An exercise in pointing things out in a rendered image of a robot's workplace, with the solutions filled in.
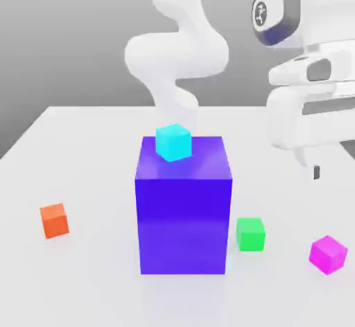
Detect small magenta cube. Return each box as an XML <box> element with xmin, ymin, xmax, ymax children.
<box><xmin>309</xmin><ymin>235</ymin><xmax>349</xmax><ymax>276</ymax></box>

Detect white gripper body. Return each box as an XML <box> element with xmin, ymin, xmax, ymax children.
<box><xmin>266</xmin><ymin>81</ymin><xmax>355</xmax><ymax>151</ymax></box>

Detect large purple box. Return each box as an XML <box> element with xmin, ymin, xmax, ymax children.
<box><xmin>135</xmin><ymin>135</ymin><xmax>233</xmax><ymax>276</ymax></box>

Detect small orange cube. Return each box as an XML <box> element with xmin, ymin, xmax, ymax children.
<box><xmin>39</xmin><ymin>202</ymin><xmax>70</xmax><ymax>240</ymax></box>

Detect small green cube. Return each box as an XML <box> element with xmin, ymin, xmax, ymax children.
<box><xmin>236</xmin><ymin>217</ymin><xmax>266</xmax><ymax>252</ymax></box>

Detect small cyan cube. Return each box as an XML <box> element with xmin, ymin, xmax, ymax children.
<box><xmin>155</xmin><ymin>123</ymin><xmax>193</xmax><ymax>163</ymax></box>

